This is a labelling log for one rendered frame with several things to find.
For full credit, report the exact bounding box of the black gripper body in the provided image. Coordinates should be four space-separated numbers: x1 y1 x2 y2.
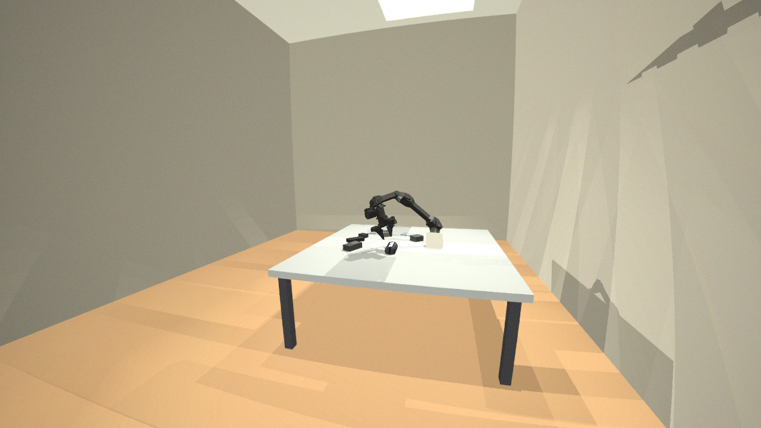
370 214 397 232

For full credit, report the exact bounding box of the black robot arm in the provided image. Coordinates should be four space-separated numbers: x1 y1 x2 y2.
364 191 443 233

